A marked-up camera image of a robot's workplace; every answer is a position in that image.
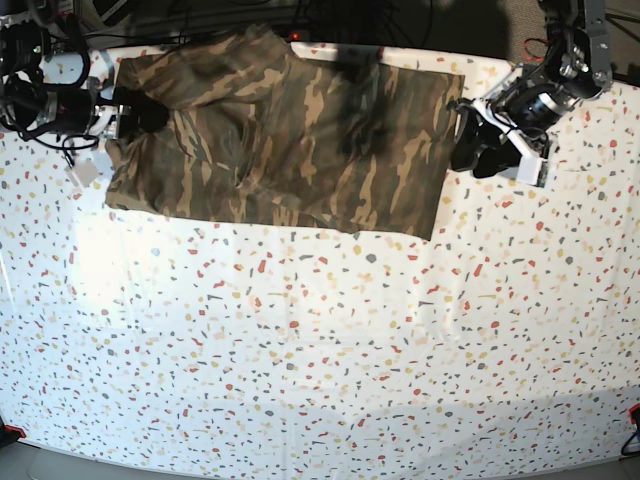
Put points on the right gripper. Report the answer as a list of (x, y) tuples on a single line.
[(127, 112)]

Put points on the red table clamp left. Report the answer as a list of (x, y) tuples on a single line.
[(9, 434)]

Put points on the terrazzo patterned tablecloth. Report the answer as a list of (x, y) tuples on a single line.
[(508, 344)]

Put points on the red table clamp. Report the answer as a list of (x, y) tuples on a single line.
[(9, 434), (634, 415)]

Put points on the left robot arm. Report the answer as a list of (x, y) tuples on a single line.
[(577, 56)]

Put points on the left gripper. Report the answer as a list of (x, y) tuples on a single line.
[(530, 106)]

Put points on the camouflage T-shirt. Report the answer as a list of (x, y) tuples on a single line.
[(257, 134)]

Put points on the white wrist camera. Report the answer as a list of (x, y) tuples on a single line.
[(536, 169), (82, 173)]

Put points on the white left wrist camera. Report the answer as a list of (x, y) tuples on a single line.
[(536, 169)]

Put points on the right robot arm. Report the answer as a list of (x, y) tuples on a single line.
[(32, 107)]

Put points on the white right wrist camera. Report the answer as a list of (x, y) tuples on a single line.
[(82, 173)]

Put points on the red table clamp right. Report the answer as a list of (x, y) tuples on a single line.
[(634, 415)]

